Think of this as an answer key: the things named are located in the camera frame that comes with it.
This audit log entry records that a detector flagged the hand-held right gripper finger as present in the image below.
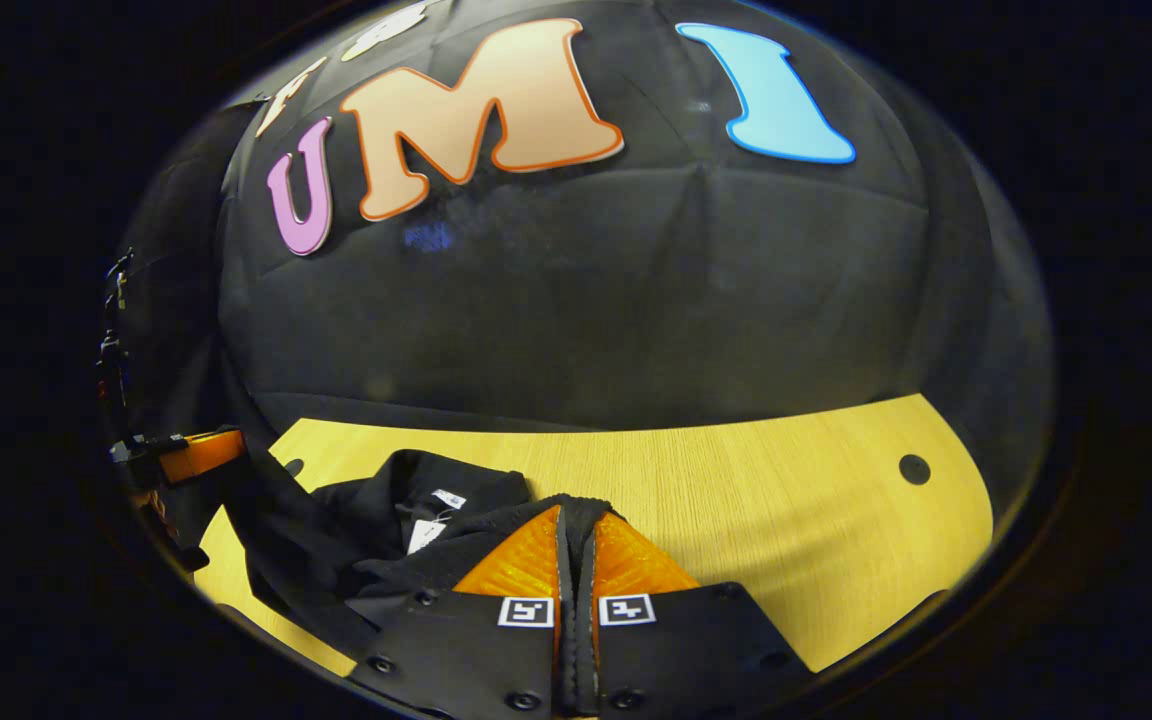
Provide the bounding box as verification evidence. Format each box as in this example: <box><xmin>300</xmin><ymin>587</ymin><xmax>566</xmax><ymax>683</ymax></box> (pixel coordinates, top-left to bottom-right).
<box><xmin>344</xmin><ymin>503</ymin><xmax>578</xmax><ymax>719</ymax></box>
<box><xmin>577</xmin><ymin>510</ymin><xmax>817</xmax><ymax>719</ymax></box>

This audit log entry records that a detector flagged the black backdrop cloth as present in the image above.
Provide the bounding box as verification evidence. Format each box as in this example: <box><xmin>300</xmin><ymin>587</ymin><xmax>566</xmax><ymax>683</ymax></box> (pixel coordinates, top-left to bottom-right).
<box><xmin>116</xmin><ymin>0</ymin><xmax>1055</xmax><ymax>486</ymax></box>

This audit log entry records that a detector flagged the black buttoned jacket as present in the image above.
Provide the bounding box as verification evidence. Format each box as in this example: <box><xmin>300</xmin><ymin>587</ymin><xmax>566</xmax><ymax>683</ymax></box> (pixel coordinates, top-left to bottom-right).
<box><xmin>176</xmin><ymin>438</ymin><xmax>629</xmax><ymax>663</ymax></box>

